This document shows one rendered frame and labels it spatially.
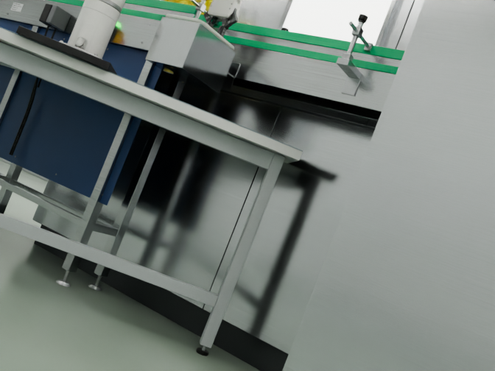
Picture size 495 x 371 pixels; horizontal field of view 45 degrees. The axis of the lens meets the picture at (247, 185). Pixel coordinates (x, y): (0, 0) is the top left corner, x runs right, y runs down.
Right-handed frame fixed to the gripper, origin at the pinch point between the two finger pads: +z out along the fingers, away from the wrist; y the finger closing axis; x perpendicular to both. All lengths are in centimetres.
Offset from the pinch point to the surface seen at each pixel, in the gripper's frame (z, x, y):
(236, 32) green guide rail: -6.8, -14.1, 2.5
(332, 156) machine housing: 25, -33, -43
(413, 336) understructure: 68, 5, -100
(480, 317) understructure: 57, 5, -112
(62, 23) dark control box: 8, 0, 80
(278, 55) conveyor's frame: -0.2, -11.9, -20.2
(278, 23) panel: -19.1, -30.0, -2.3
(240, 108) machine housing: 16.7, -33.0, 2.0
